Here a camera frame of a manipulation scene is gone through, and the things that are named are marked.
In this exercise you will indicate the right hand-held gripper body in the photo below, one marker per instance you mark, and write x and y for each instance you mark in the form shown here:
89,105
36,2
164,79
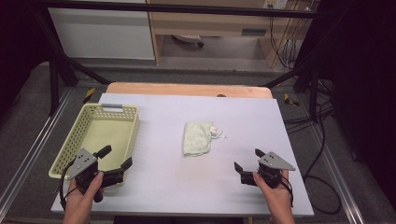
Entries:
274,163

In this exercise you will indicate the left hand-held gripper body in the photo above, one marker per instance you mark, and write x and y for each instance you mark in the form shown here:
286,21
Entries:
83,161

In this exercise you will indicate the yellow perforated plastic basket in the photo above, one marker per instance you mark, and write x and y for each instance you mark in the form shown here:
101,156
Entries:
102,130

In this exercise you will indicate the pale green cloth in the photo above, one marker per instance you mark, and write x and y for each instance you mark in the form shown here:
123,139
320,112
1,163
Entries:
196,138

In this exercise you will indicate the person's right hand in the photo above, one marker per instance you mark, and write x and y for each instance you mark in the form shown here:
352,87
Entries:
278,199

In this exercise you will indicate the person's left hand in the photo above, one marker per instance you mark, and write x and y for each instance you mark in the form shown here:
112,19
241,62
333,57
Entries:
79,202

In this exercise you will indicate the white table board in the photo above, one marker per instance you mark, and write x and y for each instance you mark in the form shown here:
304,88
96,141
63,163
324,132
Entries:
193,186

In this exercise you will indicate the yellow black tape piece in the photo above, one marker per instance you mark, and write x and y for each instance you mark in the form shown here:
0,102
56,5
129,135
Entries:
290,100
89,95

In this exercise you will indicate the wooden table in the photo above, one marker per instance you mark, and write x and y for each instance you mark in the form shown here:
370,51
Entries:
186,89

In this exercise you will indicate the black curtain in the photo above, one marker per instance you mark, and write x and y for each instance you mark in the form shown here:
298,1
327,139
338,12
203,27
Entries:
18,46
364,93

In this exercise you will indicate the white cabinet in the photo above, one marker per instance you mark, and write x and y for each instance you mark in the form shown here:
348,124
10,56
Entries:
102,34

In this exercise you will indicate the office chair base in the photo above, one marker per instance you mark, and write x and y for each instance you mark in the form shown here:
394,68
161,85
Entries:
190,39

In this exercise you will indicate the light wooden desk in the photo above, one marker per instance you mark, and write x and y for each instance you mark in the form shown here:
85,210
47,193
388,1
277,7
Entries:
214,21

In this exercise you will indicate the aluminium floor rail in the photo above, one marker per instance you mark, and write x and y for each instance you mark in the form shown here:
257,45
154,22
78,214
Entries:
339,177
34,146

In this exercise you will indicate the black metal frame stand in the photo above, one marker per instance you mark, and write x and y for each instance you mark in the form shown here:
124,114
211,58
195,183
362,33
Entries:
54,81
313,84

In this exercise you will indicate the white wall outlet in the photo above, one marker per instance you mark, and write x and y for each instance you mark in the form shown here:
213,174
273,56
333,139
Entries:
275,3

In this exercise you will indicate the black horizontal frame bar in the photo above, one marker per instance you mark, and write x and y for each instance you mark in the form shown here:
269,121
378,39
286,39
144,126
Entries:
186,9

